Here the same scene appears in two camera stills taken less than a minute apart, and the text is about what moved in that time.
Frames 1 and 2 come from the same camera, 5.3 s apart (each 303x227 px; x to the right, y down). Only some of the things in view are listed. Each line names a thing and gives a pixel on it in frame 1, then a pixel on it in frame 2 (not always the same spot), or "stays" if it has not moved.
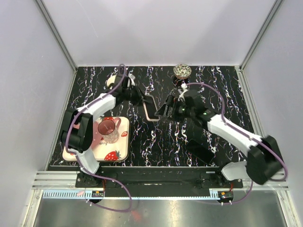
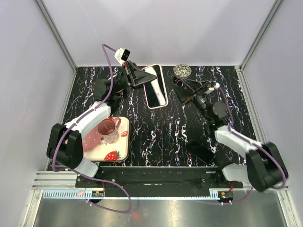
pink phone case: (150, 108) -> (155, 90)
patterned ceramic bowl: (182, 71) stays
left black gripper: (140, 97) -> (133, 77)
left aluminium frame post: (58, 37) stays
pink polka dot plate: (96, 137) stays
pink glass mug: (110, 130) stays
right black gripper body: (182, 111) -> (198, 98)
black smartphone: (202, 152) stays
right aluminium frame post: (268, 19) stays
